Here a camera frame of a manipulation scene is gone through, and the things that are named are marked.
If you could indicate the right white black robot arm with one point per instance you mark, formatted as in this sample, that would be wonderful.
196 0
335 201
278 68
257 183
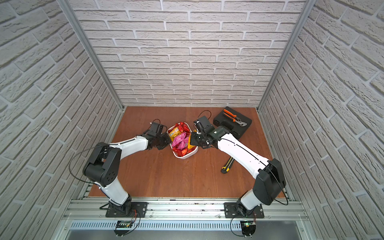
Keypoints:
268 174

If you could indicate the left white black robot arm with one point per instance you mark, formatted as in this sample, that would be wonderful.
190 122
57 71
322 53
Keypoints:
103 164

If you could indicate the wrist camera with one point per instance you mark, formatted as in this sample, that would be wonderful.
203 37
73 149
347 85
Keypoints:
203 125
155 129

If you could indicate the aluminium corner profile right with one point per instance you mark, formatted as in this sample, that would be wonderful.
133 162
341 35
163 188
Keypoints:
307 8

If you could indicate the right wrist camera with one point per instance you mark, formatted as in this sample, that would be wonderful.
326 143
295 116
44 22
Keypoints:
203 125

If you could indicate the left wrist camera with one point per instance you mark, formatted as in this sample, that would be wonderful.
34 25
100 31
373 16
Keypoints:
155 129

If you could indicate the pink tea bag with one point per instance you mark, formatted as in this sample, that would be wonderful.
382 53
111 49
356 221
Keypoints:
181 141

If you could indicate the large yellow tea bag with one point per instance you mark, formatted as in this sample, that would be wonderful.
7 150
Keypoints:
174 133

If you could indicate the left controller board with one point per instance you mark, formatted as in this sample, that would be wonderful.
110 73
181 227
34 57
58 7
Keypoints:
122 228

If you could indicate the aluminium corner profile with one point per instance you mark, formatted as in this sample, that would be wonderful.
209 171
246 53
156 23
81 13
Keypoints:
307 8
80 32

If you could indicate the right controller board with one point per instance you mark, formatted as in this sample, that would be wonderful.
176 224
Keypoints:
248 228

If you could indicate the black plastic tool case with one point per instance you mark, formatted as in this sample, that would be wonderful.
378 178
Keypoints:
222 121

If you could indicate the orange handled pliers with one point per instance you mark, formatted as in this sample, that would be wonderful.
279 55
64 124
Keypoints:
234 118

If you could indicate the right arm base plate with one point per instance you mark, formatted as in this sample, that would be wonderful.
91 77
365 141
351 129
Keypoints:
235 210

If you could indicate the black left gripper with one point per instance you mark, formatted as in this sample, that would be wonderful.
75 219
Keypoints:
162 141

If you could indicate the yellow black utility knife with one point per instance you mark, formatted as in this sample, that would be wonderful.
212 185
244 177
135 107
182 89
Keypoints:
227 166

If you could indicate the aluminium front rail frame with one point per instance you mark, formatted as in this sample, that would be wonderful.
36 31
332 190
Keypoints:
176 214

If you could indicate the red tea bag box centre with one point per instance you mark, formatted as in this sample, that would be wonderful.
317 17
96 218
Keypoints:
181 152

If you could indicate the aluminium corner profile left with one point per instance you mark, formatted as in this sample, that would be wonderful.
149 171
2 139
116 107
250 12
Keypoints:
80 32

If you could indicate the controller board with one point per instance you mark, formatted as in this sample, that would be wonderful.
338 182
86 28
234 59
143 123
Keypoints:
122 228
248 228

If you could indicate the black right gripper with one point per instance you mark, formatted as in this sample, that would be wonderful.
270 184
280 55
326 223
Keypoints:
193 141

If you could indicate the white plastic storage box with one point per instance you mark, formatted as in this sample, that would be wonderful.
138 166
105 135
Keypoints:
193 149

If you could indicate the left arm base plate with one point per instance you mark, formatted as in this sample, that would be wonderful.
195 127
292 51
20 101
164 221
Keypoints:
128 210

